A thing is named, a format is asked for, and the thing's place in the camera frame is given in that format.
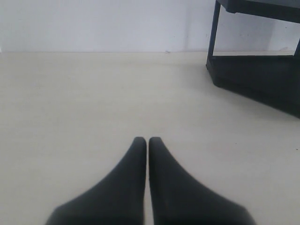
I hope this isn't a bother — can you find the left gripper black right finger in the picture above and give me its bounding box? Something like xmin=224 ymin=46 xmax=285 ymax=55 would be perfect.
xmin=149 ymin=137 xmax=255 ymax=225

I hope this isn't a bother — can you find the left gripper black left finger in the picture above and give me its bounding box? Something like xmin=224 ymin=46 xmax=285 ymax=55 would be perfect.
xmin=46 ymin=137 xmax=147 ymax=225

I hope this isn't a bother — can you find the black metal frame stand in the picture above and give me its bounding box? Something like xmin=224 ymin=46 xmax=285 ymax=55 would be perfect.
xmin=206 ymin=0 xmax=300 ymax=117

